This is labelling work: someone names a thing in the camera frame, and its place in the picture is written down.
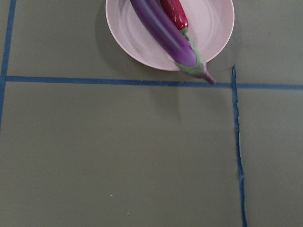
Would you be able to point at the purple eggplant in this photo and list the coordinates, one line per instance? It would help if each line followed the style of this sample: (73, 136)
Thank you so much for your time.
(184, 53)

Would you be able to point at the pink plate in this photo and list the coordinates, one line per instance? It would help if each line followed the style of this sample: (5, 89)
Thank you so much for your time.
(211, 24)

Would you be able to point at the red chili pepper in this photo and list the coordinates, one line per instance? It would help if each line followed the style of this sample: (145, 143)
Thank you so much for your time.
(176, 13)

